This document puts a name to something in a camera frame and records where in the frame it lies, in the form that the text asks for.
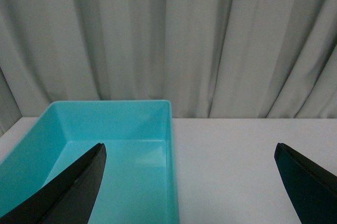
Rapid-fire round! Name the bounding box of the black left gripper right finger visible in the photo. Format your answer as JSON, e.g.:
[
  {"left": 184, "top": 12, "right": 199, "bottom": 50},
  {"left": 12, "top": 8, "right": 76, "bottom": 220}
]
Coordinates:
[{"left": 274, "top": 143, "right": 336, "bottom": 223}]

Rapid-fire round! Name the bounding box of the turquoise plastic storage bin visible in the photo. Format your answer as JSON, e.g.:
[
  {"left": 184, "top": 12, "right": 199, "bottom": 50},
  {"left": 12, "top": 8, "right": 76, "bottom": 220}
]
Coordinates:
[{"left": 1, "top": 100, "right": 180, "bottom": 223}]

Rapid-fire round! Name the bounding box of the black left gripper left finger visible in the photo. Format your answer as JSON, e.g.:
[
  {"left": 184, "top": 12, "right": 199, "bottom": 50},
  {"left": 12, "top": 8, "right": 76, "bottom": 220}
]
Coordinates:
[{"left": 1, "top": 143, "right": 106, "bottom": 223}]

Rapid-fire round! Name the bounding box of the grey pleated curtain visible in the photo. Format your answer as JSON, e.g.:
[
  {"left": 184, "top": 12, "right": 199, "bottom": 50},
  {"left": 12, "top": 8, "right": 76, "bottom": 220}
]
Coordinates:
[{"left": 1, "top": 0, "right": 336, "bottom": 133}]

